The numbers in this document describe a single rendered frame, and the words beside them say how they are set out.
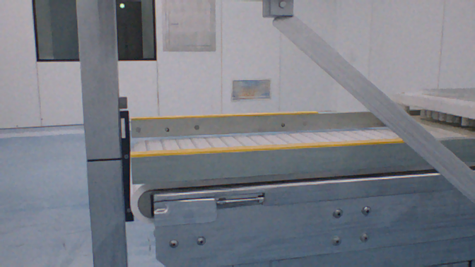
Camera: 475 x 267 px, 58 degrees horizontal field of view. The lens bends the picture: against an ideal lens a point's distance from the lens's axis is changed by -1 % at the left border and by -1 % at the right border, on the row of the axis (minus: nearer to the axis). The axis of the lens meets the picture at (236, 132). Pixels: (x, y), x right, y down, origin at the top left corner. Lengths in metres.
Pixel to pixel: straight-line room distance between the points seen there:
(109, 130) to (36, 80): 4.76
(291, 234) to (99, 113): 0.39
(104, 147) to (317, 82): 5.73
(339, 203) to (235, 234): 0.14
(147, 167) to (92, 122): 0.30
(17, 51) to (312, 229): 5.12
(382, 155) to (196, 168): 0.23
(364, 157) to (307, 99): 5.79
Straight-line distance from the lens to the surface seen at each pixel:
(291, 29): 0.51
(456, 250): 0.76
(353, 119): 0.86
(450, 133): 0.76
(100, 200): 0.80
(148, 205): 0.51
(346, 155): 0.55
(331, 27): 6.50
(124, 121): 0.76
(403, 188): 0.60
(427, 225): 0.65
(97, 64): 0.76
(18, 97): 5.55
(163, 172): 0.49
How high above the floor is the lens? 0.95
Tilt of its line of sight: 10 degrees down
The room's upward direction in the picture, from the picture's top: straight up
